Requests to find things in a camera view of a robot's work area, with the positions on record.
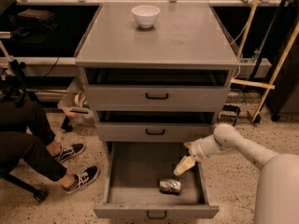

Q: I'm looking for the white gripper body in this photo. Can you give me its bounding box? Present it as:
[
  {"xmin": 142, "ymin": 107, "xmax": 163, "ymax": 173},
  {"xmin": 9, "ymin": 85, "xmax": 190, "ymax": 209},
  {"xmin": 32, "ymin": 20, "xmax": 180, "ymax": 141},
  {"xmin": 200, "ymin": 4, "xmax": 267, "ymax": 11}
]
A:
[{"xmin": 188, "ymin": 135, "xmax": 221, "ymax": 161}]

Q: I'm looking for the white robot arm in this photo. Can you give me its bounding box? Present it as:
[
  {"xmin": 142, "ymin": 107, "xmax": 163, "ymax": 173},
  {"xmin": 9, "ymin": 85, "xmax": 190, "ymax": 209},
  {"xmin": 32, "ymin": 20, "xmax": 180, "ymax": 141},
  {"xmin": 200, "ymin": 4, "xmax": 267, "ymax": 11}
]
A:
[{"xmin": 174, "ymin": 123, "xmax": 299, "ymax": 224}]

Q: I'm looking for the grey bottom drawer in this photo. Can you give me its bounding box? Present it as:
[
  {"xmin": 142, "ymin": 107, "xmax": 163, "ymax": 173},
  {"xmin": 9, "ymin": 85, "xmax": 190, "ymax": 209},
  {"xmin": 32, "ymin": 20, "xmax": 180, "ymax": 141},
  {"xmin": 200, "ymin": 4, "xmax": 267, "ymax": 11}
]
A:
[{"xmin": 94, "ymin": 142, "xmax": 219, "ymax": 219}]

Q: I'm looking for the grey drawer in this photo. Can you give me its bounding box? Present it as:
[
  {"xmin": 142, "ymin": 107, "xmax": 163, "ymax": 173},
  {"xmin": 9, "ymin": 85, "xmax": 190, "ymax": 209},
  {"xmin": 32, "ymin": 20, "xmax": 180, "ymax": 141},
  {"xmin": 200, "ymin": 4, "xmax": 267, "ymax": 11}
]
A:
[
  {"xmin": 96, "ymin": 111, "xmax": 215, "ymax": 142},
  {"xmin": 94, "ymin": 142, "xmax": 219, "ymax": 219},
  {"xmin": 84, "ymin": 68, "xmax": 229, "ymax": 112}
]

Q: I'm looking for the grey middle drawer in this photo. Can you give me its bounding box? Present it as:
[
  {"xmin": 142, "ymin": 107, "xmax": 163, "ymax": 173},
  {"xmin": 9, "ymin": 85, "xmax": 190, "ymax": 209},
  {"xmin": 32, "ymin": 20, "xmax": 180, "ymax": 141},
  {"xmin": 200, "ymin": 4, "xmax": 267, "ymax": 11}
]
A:
[{"xmin": 96, "ymin": 111, "xmax": 215, "ymax": 142}]

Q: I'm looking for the grey drawer cabinet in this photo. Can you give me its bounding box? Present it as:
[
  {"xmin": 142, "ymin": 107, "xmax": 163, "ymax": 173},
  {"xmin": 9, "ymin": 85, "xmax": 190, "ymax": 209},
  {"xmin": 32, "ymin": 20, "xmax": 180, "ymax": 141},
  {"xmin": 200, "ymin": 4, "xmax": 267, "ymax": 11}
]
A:
[{"xmin": 74, "ymin": 1, "xmax": 240, "ymax": 161}]

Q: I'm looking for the grey top drawer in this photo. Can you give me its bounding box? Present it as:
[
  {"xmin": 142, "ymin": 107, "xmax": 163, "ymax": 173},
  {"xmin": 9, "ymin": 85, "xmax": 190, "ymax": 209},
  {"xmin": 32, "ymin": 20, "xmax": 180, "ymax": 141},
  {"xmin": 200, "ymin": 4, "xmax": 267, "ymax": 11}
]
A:
[{"xmin": 84, "ymin": 68, "xmax": 229, "ymax": 112}]

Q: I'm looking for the black sneaker near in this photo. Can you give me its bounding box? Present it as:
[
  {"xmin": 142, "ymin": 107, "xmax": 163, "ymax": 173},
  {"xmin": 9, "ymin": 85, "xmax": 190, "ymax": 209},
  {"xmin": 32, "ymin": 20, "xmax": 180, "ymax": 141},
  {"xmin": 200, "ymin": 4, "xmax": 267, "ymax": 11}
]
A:
[{"xmin": 63, "ymin": 165, "xmax": 100, "ymax": 194}]

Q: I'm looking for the black sneaker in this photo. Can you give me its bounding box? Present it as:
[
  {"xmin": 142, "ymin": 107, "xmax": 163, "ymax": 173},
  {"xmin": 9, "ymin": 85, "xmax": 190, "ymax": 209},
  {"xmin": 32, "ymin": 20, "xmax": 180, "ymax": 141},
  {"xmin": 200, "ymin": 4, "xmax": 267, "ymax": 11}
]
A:
[
  {"xmin": 54, "ymin": 143, "xmax": 86, "ymax": 163},
  {"xmin": 63, "ymin": 165, "xmax": 100, "ymax": 194}
]

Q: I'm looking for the clear plastic bin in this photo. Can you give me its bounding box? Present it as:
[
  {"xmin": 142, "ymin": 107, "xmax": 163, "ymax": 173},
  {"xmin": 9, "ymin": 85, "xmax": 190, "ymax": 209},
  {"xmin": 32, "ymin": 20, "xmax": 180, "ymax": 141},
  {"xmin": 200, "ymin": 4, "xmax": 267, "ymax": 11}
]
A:
[{"xmin": 58, "ymin": 77, "xmax": 94, "ymax": 126}]

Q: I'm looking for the black sneaker far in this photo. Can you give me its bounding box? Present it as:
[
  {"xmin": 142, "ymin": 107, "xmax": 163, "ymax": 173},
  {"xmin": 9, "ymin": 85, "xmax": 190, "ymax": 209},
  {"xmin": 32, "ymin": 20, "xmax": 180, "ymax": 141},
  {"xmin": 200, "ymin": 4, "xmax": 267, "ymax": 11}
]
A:
[{"xmin": 54, "ymin": 143, "xmax": 86, "ymax": 163}]

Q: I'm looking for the white ceramic bowl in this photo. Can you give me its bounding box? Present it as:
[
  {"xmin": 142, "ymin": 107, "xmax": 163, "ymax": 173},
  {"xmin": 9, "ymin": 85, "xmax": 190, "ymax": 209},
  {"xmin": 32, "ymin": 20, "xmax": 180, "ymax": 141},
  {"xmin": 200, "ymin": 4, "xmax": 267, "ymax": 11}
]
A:
[{"xmin": 132, "ymin": 5, "xmax": 160, "ymax": 28}]

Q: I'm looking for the black office chair base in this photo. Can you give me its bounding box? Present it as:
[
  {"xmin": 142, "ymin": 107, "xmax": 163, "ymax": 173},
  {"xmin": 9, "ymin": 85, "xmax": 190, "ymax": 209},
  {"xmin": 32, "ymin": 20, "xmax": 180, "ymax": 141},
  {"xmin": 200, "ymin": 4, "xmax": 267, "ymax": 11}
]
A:
[{"xmin": 0, "ymin": 173, "xmax": 48, "ymax": 203}]

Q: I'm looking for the seated person in black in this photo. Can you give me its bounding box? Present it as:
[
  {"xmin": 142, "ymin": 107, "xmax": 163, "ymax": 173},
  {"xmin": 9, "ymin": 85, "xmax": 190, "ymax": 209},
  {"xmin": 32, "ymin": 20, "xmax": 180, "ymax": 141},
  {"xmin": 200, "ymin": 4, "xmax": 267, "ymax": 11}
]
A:
[{"xmin": 0, "ymin": 101, "xmax": 67, "ymax": 182}]

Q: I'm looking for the black tripod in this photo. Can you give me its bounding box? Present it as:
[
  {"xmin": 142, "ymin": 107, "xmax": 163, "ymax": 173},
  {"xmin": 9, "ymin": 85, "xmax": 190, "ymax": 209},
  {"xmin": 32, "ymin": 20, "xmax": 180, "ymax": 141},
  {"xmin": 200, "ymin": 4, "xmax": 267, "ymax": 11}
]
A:
[{"xmin": 0, "ymin": 40, "xmax": 40, "ymax": 108}]

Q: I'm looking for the dark box on shelf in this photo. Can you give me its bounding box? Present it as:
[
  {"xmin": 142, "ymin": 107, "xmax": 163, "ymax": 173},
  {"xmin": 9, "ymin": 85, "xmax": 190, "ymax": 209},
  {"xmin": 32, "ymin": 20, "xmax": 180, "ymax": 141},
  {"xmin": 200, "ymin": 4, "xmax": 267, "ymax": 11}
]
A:
[{"xmin": 17, "ymin": 8, "xmax": 55, "ymax": 30}]

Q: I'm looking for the wooden frame stand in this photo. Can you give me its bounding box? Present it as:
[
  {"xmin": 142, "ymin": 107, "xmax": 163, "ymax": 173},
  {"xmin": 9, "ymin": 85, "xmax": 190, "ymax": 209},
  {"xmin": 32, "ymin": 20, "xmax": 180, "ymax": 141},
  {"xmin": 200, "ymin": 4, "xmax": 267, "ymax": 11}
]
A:
[{"xmin": 231, "ymin": 0, "xmax": 299, "ymax": 123}]

